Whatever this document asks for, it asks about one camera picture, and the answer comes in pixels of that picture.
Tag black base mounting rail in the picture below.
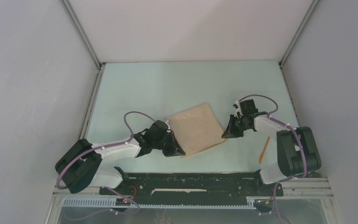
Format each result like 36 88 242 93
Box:
99 172 283 206

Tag aluminium corner frame post right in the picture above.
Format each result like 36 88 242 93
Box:
279 0 322 68

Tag orange plastic knife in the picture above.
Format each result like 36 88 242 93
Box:
258 137 270 164

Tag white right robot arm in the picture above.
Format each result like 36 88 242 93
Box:
221 99 322 195

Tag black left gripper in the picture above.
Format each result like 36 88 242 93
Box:
152 131 185 157

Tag beige cloth napkin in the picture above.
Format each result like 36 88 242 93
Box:
165 103 227 157

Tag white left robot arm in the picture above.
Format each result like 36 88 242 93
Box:
55 120 185 194

